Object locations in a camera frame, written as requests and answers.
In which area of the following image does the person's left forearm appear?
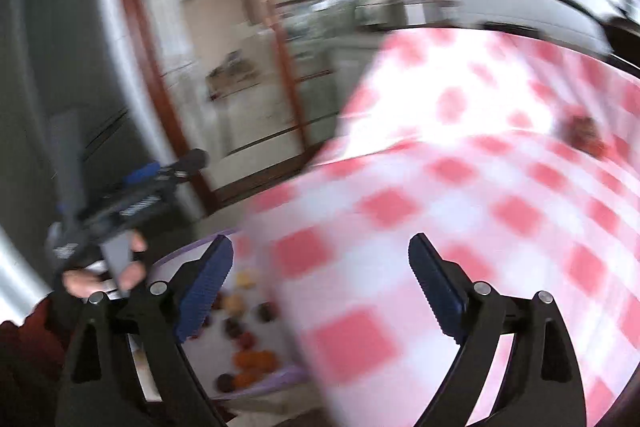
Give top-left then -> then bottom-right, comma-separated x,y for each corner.
0,292 -> 77,427

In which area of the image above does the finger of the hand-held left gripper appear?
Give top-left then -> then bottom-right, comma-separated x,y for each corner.
164,148 -> 211,180
125,161 -> 164,186

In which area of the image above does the black chair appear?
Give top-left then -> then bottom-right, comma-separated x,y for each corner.
542,0 -> 640,68

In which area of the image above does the red white checkered tablecloth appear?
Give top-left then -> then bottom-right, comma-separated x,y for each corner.
240,27 -> 640,427

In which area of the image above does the white basin purple rim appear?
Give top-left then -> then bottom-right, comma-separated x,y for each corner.
131,229 -> 313,404

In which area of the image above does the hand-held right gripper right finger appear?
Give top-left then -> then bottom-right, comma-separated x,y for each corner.
408,233 -> 588,427

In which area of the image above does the person's left hand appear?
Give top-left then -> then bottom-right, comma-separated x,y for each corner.
62,232 -> 150,300

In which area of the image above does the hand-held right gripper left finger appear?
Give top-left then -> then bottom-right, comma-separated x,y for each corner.
56,234 -> 235,427

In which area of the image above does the dark red apple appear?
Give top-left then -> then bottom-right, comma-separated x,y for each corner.
560,113 -> 608,156

